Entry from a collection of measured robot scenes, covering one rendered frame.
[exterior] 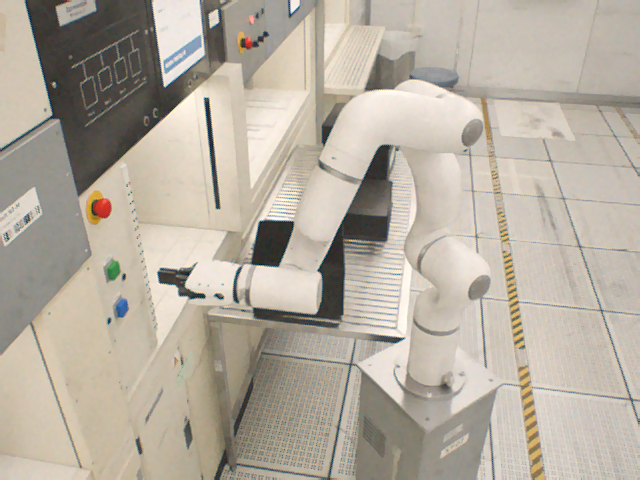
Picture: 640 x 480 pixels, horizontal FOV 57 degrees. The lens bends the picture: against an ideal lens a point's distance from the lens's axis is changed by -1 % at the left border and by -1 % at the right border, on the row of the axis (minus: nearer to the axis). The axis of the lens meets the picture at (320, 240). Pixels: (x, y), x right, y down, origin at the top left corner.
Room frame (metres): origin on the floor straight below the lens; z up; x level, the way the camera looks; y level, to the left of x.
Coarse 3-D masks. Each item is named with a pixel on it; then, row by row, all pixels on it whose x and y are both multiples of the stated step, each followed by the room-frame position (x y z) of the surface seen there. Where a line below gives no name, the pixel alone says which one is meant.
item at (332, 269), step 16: (272, 224) 1.66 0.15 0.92; (288, 224) 1.66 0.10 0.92; (256, 240) 1.56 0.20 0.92; (272, 240) 1.66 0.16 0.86; (288, 240) 1.66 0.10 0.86; (336, 240) 1.66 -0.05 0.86; (256, 256) 1.53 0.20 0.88; (272, 256) 1.66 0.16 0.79; (336, 256) 1.66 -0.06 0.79; (320, 272) 1.39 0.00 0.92; (336, 272) 1.39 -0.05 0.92; (336, 288) 1.39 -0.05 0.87; (320, 304) 1.39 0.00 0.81; (336, 304) 1.39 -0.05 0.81
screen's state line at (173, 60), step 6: (198, 36) 1.62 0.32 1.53; (192, 42) 1.57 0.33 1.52; (198, 42) 1.61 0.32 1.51; (180, 48) 1.49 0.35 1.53; (186, 48) 1.53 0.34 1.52; (192, 48) 1.57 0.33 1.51; (198, 48) 1.61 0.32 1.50; (174, 54) 1.45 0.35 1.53; (180, 54) 1.49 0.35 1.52; (186, 54) 1.53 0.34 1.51; (168, 60) 1.42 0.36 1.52; (174, 60) 1.45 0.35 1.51; (180, 60) 1.48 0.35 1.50; (168, 66) 1.41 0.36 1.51; (174, 66) 1.44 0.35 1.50; (168, 72) 1.41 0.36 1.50
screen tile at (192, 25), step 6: (180, 0) 1.53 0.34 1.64; (186, 0) 1.56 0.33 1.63; (192, 0) 1.60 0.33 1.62; (180, 6) 1.52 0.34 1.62; (186, 6) 1.56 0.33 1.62; (192, 6) 1.60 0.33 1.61; (198, 6) 1.64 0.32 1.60; (180, 12) 1.52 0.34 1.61; (198, 12) 1.63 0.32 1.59; (192, 18) 1.59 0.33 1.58; (198, 18) 1.63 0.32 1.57; (186, 24) 1.55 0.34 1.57; (192, 24) 1.59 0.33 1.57; (198, 24) 1.63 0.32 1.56; (186, 30) 1.54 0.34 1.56; (192, 30) 1.58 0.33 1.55; (198, 30) 1.62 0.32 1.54; (186, 36) 1.54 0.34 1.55
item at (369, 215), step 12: (372, 180) 2.09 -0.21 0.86; (384, 180) 2.09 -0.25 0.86; (360, 192) 1.99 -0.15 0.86; (372, 192) 1.99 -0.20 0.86; (384, 192) 1.99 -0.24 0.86; (360, 204) 1.90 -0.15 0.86; (372, 204) 1.90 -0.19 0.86; (384, 204) 1.90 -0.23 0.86; (348, 216) 1.83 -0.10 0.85; (360, 216) 1.83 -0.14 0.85; (372, 216) 1.82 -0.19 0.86; (384, 216) 1.81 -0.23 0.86; (348, 228) 1.83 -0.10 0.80; (360, 228) 1.83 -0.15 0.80; (372, 228) 1.82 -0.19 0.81; (384, 228) 1.81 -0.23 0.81; (384, 240) 1.81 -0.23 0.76
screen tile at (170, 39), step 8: (168, 0) 1.46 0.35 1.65; (176, 0) 1.50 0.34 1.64; (160, 8) 1.41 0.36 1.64; (168, 8) 1.45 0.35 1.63; (176, 8) 1.50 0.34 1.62; (160, 16) 1.40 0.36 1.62; (168, 16) 1.45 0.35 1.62; (176, 16) 1.49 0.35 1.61; (160, 24) 1.40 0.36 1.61; (176, 24) 1.49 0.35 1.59; (168, 32) 1.44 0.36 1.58; (176, 32) 1.48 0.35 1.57; (160, 40) 1.39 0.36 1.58; (168, 40) 1.43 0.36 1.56; (176, 40) 1.48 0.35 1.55; (168, 48) 1.42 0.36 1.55
